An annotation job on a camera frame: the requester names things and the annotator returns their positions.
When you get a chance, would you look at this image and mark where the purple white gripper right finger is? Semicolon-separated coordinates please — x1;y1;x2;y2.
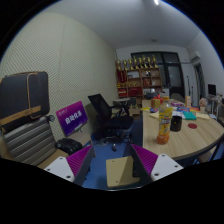
131;144;182;182

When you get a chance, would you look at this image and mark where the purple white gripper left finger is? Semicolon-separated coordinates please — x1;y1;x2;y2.
45;146;93;182

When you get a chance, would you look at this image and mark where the black bag on floor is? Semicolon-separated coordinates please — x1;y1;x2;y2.
55;138;83;155

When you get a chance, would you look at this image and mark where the wooden stool board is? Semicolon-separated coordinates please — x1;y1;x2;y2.
106;156;140;188

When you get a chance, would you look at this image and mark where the black cup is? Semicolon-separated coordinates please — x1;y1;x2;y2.
170;116;182;132

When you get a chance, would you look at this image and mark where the silver ribbed hard suitcase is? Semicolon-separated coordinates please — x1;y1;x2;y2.
4;116;56;166

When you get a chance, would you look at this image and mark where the purple sign board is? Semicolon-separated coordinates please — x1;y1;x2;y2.
56;101;88;136

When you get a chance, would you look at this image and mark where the yellow paper sheet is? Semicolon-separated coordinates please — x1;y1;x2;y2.
149;112;159;119

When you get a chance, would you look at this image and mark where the red round coaster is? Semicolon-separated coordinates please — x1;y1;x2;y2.
188;123;197;129

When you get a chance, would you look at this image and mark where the black office chair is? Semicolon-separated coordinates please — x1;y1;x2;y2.
89;94;134;145

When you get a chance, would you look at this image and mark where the orange juice plastic bottle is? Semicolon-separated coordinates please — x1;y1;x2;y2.
157;96;173;145

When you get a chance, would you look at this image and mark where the teal book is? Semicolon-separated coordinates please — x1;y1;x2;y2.
183;111;197;120

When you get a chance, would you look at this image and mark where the red box on table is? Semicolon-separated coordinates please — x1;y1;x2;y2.
153;96;163;104

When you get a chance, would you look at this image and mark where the dark suitcase with tan trim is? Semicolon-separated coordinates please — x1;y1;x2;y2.
0;71;50;133

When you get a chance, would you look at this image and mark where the wooden shelf with trophies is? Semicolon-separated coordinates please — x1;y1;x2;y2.
115;55;162;99

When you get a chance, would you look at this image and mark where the computer monitor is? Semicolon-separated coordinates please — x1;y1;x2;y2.
208;84;216;96

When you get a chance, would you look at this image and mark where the dark window door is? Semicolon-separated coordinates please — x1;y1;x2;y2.
131;51;185;97

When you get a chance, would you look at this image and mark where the wall air conditioner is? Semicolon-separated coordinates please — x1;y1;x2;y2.
190;51;201;62

